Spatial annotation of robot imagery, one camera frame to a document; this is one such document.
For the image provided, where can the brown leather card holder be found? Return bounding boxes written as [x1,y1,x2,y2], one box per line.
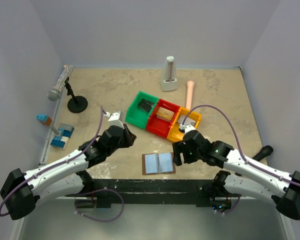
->
[141,152,176,175]

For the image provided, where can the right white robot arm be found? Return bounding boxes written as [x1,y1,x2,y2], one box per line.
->
[172,130,300,220]

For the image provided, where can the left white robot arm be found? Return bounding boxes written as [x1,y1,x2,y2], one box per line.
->
[0,124,137,221]

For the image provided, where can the cards in yellow bin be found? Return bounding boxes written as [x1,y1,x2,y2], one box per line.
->
[177,114,196,127]

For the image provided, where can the cards in red bin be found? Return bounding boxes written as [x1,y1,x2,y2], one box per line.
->
[155,107,175,122]

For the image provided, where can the yellow plastic bin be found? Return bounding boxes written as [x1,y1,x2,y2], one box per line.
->
[166,106,203,143]

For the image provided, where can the green plastic bin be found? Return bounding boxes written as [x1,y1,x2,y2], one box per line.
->
[125,91,159,130]

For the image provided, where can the red plastic bin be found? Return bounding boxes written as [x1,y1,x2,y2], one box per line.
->
[146,98,180,138]

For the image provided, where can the black item in green bin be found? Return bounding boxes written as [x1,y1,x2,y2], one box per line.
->
[137,98,154,113]

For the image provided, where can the blue toy brick stack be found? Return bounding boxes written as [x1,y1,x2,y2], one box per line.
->
[50,123,75,150]

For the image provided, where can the black microphone stand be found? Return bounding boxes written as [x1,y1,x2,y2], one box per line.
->
[65,77,88,114]

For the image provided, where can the pink toy microphone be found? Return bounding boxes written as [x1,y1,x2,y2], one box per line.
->
[185,80,195,110]

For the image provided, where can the white metronome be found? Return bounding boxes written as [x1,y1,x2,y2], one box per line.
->
[160,56,178,92]

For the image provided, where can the blue orange toy block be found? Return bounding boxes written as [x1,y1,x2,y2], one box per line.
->
[36,114,52,127]

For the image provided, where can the silver glitter microphone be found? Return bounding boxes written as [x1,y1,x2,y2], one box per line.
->
[47,65,74,102]

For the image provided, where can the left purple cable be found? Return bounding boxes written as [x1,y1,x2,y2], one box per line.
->
[0,105,110,217]

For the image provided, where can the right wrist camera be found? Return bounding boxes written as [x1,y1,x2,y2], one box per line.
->
[178,124,196,135]

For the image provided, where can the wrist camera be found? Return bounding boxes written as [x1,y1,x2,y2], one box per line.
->
[178,124,196,135]
[106,111,124,129]

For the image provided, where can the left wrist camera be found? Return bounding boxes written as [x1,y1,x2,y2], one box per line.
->
[106,111,124,129]

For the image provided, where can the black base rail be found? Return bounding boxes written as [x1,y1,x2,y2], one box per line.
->
[70,179,238,208]

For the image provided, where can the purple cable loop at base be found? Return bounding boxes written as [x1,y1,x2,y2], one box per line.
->
[74,188,125,222]

